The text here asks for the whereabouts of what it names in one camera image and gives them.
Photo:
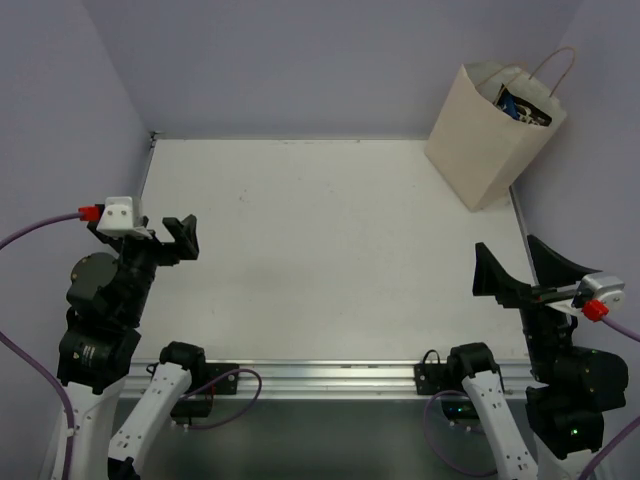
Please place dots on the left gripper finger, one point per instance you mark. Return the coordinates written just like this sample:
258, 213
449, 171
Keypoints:
172, 223
186, 245

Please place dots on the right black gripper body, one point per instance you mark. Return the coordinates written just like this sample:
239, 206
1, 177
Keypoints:
547, 328

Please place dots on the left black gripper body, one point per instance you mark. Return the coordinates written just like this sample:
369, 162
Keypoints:
160, 244

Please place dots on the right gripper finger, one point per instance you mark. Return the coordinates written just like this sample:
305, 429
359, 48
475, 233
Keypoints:
551, 269
492, 280

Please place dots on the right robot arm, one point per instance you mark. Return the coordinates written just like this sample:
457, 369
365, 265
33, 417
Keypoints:
575, 385

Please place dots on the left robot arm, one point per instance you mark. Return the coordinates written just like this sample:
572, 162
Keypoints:
106, 297

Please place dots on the dark brown snack bag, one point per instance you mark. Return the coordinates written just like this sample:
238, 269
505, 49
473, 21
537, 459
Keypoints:
530, 114

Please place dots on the blue snack packet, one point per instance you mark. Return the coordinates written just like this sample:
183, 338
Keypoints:
505, 103

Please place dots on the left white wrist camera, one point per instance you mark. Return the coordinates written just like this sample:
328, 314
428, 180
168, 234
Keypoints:
122, 217

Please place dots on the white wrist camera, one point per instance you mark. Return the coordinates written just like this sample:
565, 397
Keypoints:
122, 217
596, 295

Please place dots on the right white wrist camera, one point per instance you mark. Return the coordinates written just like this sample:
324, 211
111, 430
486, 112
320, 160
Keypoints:
596, 295

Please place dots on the right black base bracket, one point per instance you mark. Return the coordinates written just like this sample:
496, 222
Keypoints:
440, 380

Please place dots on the black base bracket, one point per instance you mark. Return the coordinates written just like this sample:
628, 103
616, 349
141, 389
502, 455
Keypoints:
216, 380
440, 380

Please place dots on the left black base bracket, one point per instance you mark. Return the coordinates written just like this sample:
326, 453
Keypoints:
216, 380

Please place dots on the aluminium mounting rail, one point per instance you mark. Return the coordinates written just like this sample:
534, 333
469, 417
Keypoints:
333, 380

